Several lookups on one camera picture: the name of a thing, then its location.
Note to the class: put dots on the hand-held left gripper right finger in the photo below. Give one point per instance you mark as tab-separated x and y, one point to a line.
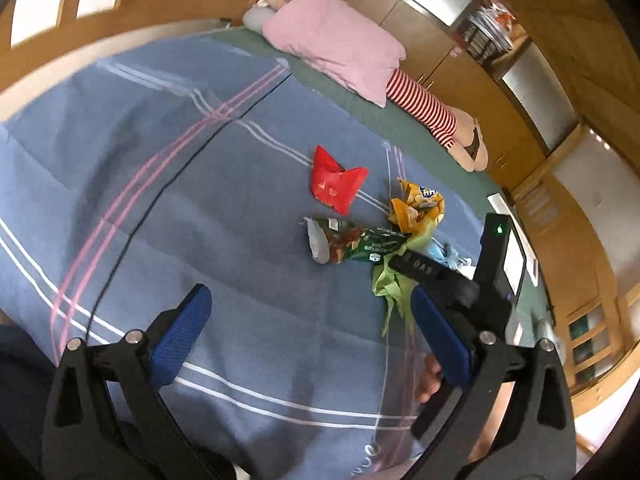
442	342

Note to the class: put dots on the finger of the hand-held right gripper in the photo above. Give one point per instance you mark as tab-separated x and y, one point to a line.
425	271

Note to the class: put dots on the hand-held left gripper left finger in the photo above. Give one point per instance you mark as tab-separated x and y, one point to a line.
182	332

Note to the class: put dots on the light green plastic bag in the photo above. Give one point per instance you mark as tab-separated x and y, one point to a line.
395	285

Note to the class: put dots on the yellow snack bag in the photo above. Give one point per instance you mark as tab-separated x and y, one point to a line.
420	200

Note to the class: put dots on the person's right hand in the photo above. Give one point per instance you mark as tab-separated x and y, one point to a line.
431	374

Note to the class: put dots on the white crumpled wrapper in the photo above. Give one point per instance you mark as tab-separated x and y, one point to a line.
450	257

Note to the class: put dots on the green snack wrapper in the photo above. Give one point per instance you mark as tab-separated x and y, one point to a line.
360	247

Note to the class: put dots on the red foil packet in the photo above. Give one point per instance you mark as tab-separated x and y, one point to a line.
332	185

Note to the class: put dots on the blue plaid bed sheet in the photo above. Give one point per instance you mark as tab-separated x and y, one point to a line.
200	185

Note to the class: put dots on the green bed mat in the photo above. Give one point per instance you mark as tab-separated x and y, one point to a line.
360	125

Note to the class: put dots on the striped plush toy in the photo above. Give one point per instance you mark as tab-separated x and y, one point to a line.
430	110

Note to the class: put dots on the pink pillow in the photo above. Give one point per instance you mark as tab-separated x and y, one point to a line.
335	45

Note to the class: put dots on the stack of books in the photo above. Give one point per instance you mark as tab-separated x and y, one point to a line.
482	30

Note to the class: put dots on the grey-blue plush toy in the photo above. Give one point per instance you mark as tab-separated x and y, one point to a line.
256	17

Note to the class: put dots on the wooden wall cabinets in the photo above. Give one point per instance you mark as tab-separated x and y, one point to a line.
500	115

